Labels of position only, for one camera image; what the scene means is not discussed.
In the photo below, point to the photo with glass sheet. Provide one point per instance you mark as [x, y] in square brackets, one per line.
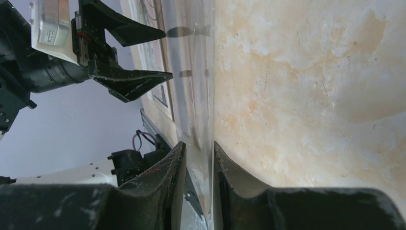
[181, 109]

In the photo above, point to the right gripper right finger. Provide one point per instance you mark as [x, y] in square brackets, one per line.
[243, 202]

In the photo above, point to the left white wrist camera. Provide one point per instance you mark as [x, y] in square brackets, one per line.
[51, 29]

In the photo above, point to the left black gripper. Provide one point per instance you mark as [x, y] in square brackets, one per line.
[45, 72]

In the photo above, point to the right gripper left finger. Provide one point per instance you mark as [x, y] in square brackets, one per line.
[150, 201]

